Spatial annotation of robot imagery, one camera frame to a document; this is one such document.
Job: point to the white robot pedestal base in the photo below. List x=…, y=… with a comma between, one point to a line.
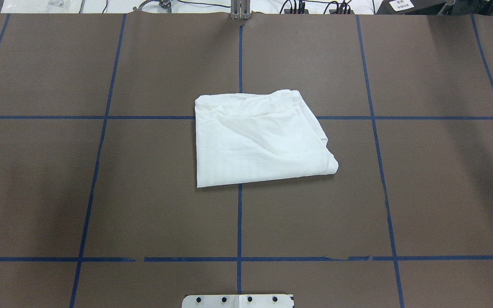
x=239, y=301

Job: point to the aluminium frame post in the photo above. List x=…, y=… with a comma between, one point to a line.
x=240, y=9

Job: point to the white printed t-shirt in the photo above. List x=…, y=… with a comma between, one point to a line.
x=248, y=138

